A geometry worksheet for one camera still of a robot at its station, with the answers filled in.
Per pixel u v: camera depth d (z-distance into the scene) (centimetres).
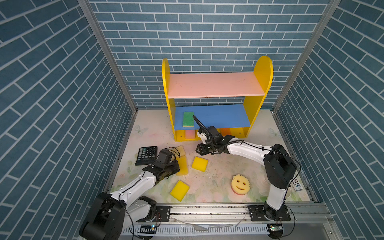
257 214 74
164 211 74
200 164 89
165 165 68
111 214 41
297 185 83
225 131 103
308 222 72
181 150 95
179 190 81
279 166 50
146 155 93
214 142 70
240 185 81
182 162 91
